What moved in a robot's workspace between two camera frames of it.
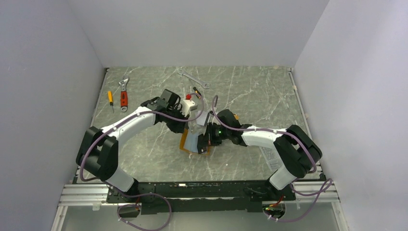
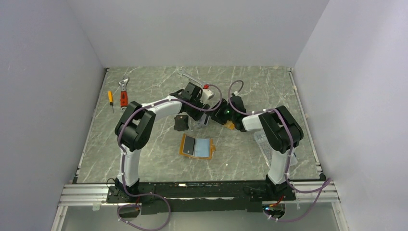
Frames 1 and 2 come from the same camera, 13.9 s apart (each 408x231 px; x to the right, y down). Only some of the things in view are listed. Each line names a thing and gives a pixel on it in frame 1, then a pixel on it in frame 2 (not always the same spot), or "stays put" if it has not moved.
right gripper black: [208, 139] -> [223, 104]
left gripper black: [178, 128] -> [197, 115]
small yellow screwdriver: [111, 99] stays put
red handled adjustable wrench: [124, 97] stays put
